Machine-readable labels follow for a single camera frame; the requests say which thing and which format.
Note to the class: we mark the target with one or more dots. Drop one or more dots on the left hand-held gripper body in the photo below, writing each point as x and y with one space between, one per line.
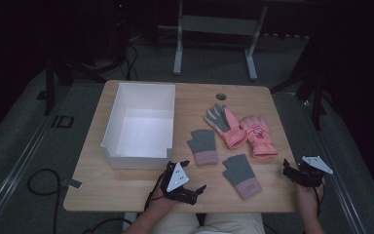
177 177

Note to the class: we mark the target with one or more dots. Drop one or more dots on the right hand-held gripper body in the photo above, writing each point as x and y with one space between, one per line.
311 172

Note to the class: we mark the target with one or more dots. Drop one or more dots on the pink ski glove grey palm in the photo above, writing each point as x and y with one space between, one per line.
228 127

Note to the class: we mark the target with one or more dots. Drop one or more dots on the person's left hand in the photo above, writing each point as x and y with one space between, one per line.
162 201

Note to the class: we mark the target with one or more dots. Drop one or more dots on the grey knit glove pink cuff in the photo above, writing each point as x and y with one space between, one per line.
203 143
240 172

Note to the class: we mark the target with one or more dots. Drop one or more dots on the pink ski glove red print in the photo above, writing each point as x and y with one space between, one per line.
259 138

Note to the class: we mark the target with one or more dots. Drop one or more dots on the person's beige trousers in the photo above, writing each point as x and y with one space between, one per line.
181 226

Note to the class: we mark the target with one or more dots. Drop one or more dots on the white open storage box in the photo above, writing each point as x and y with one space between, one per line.
142 130

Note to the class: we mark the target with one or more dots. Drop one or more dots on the white table leg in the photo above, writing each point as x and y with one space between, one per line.
129 221

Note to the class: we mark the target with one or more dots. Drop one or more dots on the black tripod stand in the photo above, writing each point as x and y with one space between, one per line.
316 97
49 87

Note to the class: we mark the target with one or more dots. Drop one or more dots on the black floor bracket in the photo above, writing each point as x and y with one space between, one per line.
63 121

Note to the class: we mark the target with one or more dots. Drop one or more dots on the grey metal stand frame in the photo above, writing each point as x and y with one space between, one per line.
219 25

